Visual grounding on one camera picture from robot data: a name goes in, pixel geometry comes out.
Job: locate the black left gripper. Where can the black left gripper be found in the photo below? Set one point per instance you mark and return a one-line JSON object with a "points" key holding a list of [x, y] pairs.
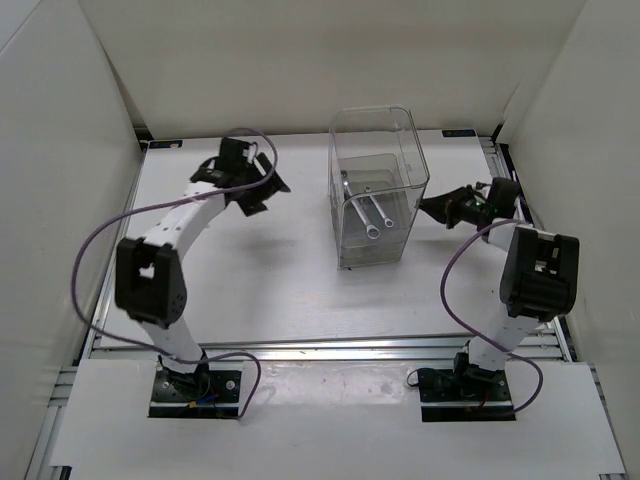
{"points": [[255, 205]]}

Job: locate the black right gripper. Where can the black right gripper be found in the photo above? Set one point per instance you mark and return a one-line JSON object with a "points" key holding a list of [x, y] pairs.
{"points": [[443, 208]]}

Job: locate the smoky clear plastic drawer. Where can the smoky clear plastic drawer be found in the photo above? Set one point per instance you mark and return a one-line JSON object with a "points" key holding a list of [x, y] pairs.
{"points": [[398, 182]]}

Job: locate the silver combination wrench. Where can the silver combination wrench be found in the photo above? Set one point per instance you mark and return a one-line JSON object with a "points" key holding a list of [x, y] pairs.
{"points": [[371, 230]]}

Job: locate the clear plastic organizer case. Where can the clear plastic organizer case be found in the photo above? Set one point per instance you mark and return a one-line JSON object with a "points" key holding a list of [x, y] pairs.
{"points": [[373, 130]]}

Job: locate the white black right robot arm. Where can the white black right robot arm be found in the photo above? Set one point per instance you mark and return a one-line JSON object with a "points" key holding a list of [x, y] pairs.
{"points": [[538, 282]]}

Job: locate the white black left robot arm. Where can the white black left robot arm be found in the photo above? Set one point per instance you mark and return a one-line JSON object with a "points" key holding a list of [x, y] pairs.
{"points": [[150, 286]]}

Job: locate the blue tape label right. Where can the blue tape label right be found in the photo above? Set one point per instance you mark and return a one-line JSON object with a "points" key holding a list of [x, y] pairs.
{"points": [[458, 133]]}

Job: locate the blue tape label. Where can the blue tape label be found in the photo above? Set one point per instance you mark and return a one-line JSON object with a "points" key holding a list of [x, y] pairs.
{"points": [[168, 144], [458, 133]]}

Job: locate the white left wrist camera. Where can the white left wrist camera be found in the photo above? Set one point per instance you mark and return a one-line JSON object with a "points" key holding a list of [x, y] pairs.
{"points": [[251, 151]]}

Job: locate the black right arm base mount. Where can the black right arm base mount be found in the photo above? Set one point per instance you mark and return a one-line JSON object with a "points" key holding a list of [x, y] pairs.
{"points": [[447, 398]]}

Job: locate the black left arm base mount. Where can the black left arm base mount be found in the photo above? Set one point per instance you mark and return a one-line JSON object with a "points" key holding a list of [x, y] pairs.
{"points": [[207, 393]]}

